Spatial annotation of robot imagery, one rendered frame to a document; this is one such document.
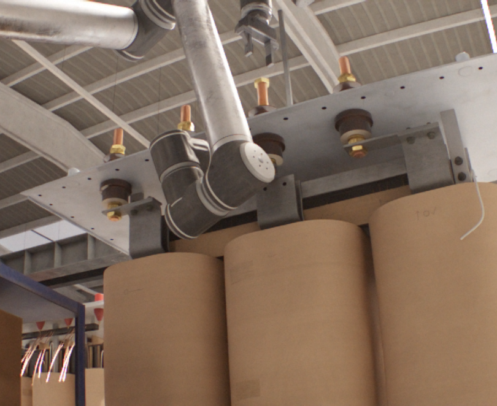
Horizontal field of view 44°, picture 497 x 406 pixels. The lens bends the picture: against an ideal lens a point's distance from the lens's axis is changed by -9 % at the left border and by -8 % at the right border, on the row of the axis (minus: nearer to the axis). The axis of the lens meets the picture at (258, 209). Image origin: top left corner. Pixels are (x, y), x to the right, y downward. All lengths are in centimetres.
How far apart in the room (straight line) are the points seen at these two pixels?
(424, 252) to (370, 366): 33
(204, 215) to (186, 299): 44
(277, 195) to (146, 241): 44
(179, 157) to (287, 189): 40
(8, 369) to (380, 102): 123
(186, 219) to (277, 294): 35
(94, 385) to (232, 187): 282
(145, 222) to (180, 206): 54
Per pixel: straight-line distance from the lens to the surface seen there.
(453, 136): 187
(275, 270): 176
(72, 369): 450
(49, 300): 177
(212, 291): 195
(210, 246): 204
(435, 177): 176
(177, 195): 156
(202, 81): 164
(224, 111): 156
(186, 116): 213
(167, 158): 161
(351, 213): 189
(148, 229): 206
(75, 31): 181
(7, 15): 164
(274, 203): 187
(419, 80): 177
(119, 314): 199
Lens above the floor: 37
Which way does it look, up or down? 25 degrees up
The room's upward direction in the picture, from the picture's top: 3 degrees counter-clockwise
